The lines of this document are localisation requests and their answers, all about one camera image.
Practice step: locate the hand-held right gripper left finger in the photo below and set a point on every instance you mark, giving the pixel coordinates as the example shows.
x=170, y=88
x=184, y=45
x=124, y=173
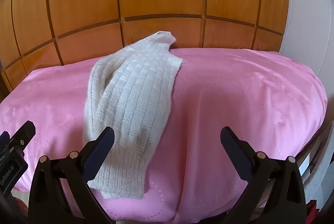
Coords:
x=100, y=152

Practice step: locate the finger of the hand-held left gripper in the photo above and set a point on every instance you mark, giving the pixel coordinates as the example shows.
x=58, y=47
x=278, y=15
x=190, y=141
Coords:
x=24, y=132

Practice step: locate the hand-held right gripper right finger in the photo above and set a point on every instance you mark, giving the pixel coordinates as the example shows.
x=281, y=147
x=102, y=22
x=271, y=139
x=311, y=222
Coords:
x=234, y=152

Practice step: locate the white knitted sweater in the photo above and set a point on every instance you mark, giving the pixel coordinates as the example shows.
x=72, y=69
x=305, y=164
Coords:
x=135, y=93

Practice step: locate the pink bedspread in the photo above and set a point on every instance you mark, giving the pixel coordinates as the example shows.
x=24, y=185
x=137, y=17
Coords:
x=234, y=98

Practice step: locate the wooden chair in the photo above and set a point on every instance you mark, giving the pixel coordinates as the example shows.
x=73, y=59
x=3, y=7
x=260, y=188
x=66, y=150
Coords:
x=313, y=150

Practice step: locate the red cloth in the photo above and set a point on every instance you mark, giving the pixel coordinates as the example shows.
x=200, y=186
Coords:
x=313, y=213

